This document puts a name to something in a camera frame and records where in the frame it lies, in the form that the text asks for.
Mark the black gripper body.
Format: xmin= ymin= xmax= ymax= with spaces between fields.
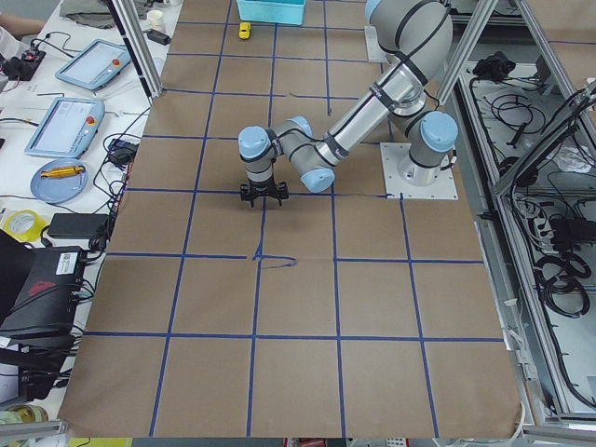
xmin=239 ymin=179 xmax=288 ymax=202

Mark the yellow beetle toy car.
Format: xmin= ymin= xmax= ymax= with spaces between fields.
xmin=238 ymin=21 xmax=251 ymax=40

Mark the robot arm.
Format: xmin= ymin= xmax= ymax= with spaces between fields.
xmin=237 ymin=1 xmax=458 ymax=203

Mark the light blue plastic bin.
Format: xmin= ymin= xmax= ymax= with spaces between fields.
xmin=237 ymin=0 xmax=306 ymax=25

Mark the brass cylinder tool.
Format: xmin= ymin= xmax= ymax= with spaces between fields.
xmin=40 ymin=165 xmax=86 ymax=179

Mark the blue plate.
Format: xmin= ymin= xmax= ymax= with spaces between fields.
xmin=30 ymin=158 xmax=88 ymax=204

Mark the lower teach pendant tablet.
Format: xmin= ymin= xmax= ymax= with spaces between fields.
xmin=24 ymin=98 xmax=105 ymax=158

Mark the teach pendant tablet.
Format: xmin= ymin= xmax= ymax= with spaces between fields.
xmin=55 ymin=39 xmax=131 ymax=91
xmin=24 ymin=98 xmax=105 ymax=158

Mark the white paper cup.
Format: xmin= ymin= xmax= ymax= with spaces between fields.
xmin=146 ymin=9 xmax=166 ymax=33

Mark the upper teach pendant tablet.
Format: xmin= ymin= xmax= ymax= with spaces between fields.
xmin=55 ymin=39 xmax=131 ymax=91

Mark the yellow tape roll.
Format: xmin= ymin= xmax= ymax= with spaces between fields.
xmin=3 ymin=210 xmax=47 ymax=242

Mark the black computer box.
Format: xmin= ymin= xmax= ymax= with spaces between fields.
xmin=1 ymin=232 xmax=86 ymax=405

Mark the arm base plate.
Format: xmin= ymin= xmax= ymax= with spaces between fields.
xmin=364 ymin=25 xmax=387 ymax=63
xmin=380 ymin=142 xmax=458 ymax=200

